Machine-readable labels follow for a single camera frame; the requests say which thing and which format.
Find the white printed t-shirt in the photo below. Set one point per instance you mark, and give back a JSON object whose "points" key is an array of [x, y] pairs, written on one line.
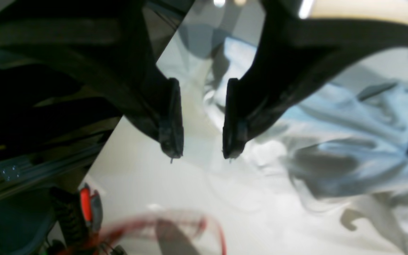
{"points": [[343, 144]]}

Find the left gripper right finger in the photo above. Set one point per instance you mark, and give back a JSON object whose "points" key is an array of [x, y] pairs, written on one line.
{"points": [[303, 45]]}

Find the orange grey pliers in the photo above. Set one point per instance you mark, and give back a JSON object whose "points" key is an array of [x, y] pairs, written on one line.
{"points": [[80, 216]]}

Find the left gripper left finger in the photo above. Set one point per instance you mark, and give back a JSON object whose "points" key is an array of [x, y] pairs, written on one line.
{"points": [[105, 45]]}

